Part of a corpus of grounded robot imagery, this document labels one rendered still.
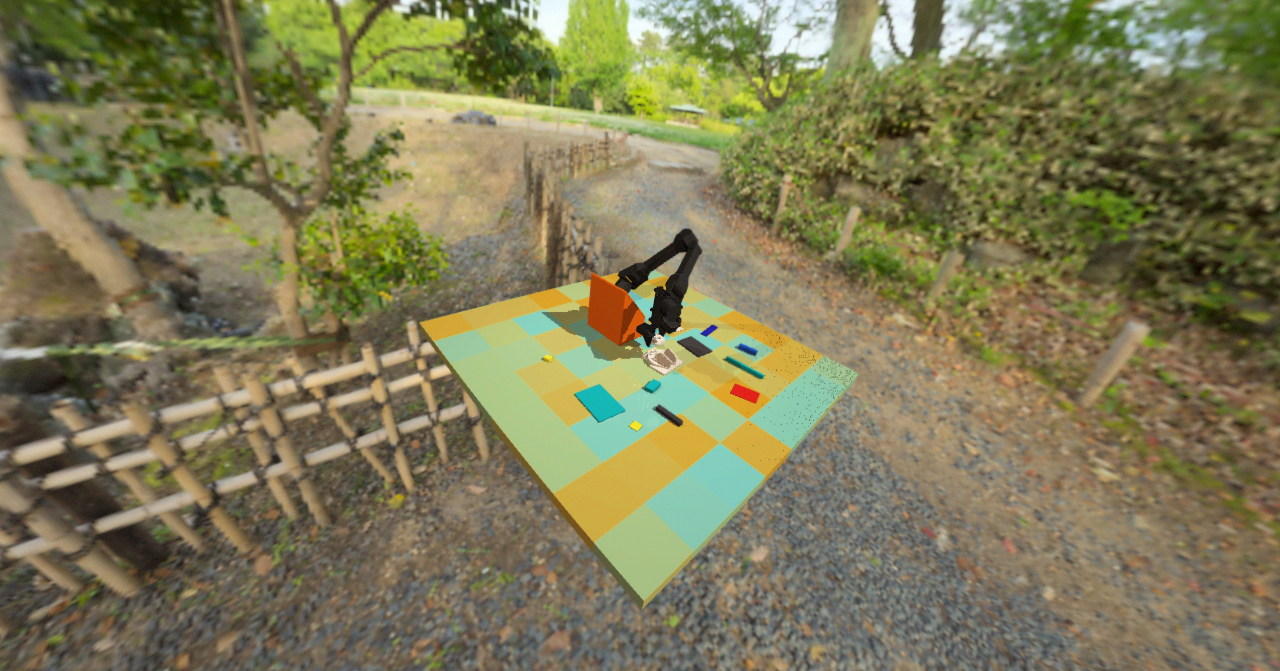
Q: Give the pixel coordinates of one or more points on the black long rectangular bar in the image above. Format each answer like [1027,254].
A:
[676,420]

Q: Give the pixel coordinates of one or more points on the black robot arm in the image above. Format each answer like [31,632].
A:
[669,301]

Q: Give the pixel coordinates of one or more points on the teal flat plate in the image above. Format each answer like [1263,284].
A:
[599,403]

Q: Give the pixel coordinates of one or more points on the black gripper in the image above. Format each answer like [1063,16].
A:
[648,331]

